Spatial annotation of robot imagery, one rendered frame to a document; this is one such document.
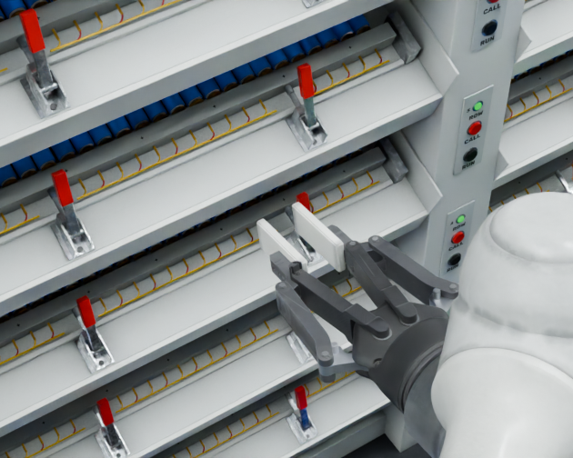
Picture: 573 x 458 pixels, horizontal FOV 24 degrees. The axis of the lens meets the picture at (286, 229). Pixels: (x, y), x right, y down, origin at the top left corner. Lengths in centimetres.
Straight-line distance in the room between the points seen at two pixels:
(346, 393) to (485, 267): 112
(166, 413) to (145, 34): 57
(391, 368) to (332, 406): 86
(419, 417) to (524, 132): 77
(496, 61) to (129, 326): 49
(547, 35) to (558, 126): 20
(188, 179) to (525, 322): 65
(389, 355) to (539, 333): 26
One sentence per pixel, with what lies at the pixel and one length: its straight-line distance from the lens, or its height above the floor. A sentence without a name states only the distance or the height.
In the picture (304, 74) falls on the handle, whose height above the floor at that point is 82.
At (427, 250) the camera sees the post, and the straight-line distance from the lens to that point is 162.
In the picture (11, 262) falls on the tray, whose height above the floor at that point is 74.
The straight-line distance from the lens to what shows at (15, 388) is 142.
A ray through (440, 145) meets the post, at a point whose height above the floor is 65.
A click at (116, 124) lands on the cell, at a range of 131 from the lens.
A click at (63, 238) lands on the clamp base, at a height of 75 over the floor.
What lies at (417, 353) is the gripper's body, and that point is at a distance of 96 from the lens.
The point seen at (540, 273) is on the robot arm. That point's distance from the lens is 72.
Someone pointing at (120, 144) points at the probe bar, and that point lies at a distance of 130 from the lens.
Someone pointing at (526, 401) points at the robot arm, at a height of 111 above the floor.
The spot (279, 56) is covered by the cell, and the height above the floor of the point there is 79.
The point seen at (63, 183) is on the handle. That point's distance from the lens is 123.
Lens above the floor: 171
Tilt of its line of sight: 50 degrees down
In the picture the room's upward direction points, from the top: straight up
